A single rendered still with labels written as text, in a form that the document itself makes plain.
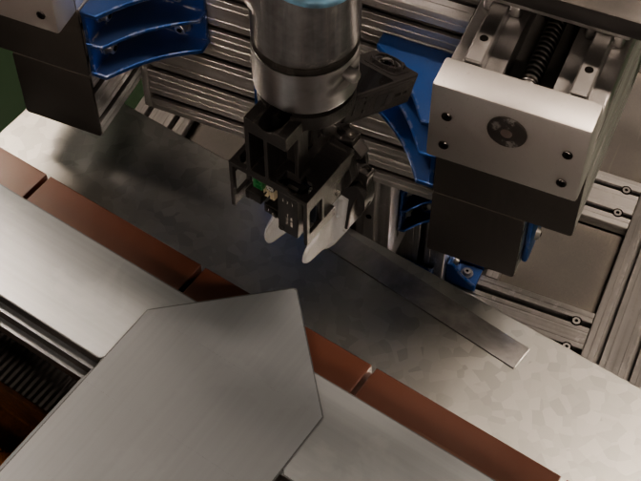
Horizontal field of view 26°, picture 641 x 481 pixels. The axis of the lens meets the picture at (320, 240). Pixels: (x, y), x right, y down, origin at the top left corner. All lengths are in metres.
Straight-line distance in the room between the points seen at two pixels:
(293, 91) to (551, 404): 0.51
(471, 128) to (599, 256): 0.89
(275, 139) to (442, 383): 0.44
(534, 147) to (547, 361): 0.28
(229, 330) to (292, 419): 0.10
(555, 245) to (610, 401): 0.71
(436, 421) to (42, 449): 0.32
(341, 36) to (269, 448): 0.35
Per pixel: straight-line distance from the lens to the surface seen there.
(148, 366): 1.14
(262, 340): 1.15
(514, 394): 1.33
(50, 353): 1.19
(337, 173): 1.02
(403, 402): 1.15
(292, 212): 1.02
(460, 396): 1.32
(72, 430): 1.12
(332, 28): 0.90
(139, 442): 1.11
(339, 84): 0.95
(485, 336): 1.36
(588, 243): 2.04
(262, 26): 0.91
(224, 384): 1.13
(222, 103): 1.48
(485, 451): 1.13
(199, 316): 1.17
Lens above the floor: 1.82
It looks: 54 degrees down
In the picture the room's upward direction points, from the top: straight up
